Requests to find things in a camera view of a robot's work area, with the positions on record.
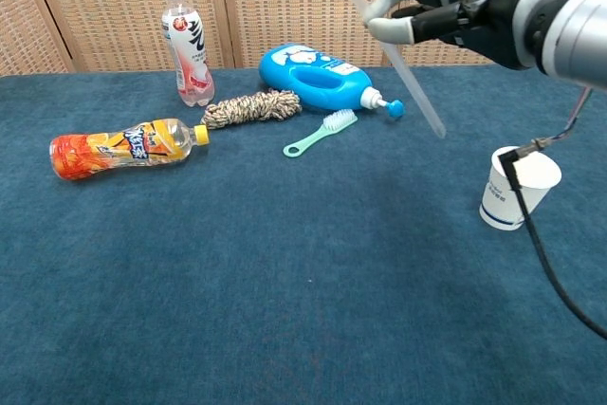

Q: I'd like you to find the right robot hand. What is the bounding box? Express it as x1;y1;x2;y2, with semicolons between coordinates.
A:
363;0;561;71

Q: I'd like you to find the translucent plastic straw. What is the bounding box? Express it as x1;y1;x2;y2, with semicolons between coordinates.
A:
338;0;448;140

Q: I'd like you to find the white paper cup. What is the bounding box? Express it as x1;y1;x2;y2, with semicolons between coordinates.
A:
478;145;562;232

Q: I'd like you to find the blue detergent bottle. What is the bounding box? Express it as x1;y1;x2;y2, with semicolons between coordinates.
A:
257;42;406;119

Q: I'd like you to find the teal scrub brush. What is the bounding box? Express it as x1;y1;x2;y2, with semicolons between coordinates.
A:
283;108;359;159

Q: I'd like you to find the woven folding screen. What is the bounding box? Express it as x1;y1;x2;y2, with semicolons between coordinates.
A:
0;0;607;77

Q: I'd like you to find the white pink drink bottle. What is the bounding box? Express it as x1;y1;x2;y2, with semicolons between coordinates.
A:
161;0;216;108

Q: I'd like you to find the blue table mat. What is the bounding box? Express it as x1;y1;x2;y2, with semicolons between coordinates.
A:
0;64;607;405

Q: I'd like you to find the orange iced tea bottle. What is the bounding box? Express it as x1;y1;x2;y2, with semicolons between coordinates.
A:
48;117;212;182

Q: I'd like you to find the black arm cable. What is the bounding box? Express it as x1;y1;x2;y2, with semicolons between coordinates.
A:
497;86;607;341

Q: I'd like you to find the braided rope bundle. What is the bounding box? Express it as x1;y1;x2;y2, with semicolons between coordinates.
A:
199;88;303;131

